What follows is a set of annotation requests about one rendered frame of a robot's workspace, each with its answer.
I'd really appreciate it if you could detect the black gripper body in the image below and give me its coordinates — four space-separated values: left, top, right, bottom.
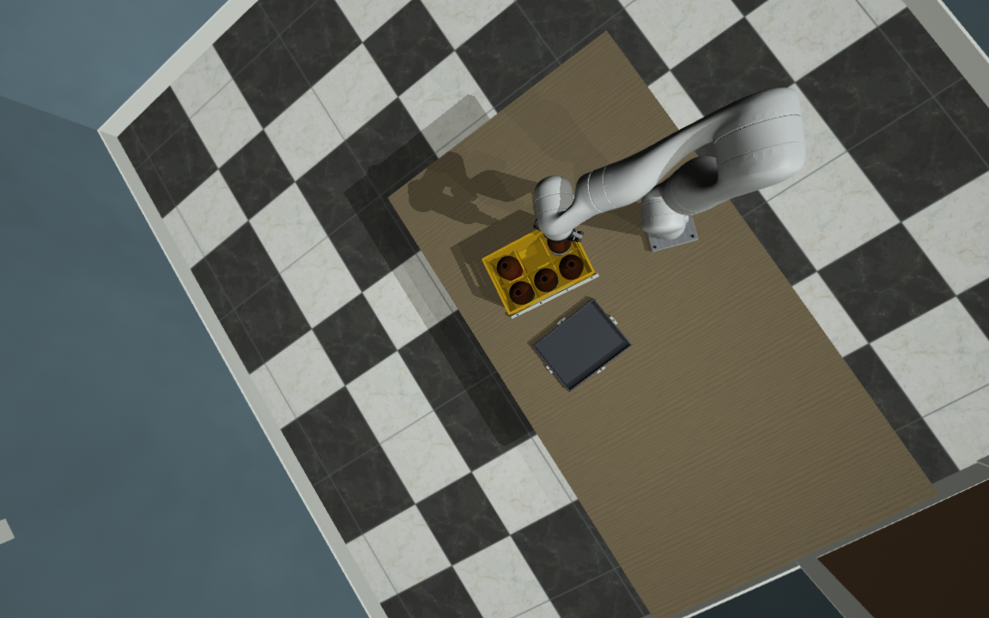
544 229 575 242

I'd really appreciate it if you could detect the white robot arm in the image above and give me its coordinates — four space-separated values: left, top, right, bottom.
534 88 806 240

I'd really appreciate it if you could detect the yellow bottle crate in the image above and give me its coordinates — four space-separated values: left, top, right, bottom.
482 230 593 314

